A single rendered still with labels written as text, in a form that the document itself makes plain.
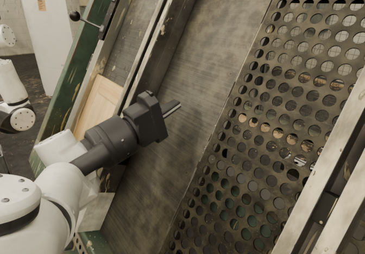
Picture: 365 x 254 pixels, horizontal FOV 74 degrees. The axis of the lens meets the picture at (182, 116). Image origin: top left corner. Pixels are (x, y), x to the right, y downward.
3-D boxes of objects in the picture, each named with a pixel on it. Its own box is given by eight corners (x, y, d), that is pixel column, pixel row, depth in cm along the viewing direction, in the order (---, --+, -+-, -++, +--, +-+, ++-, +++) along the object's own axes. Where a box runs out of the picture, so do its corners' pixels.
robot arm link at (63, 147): (114, 159, 53) (63, 190, 48) (89, 116, 51) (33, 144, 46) (130, 168, 44) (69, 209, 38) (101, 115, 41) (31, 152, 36)
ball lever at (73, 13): (104, 35, 93) (69, 19, 90) (108, 26, 93) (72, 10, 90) (103, 34, 90) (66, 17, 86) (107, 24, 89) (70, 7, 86)
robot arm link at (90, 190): (71, 193, 49) (57, 231, 36) (47, 155, 47) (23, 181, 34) (102, 176, 50) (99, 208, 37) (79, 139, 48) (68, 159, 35)
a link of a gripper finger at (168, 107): (182, 105, 55) (161, 118, 53) (174, 100, 58) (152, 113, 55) (181, 99, 54) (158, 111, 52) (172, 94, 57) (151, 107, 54)
